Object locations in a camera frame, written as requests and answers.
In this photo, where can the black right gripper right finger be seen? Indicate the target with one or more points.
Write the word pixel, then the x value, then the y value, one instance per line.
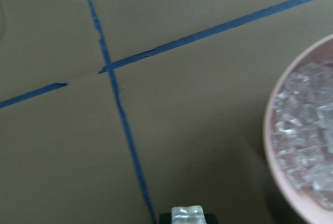
pixel 210 218

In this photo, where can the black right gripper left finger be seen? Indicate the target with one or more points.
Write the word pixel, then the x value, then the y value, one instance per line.
pixel 165 218

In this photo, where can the clear ice cube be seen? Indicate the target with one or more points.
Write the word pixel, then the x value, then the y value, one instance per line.
pixel 188 215

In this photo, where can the pink bowl of ice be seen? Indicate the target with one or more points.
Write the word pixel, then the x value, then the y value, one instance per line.
pixel 298 133

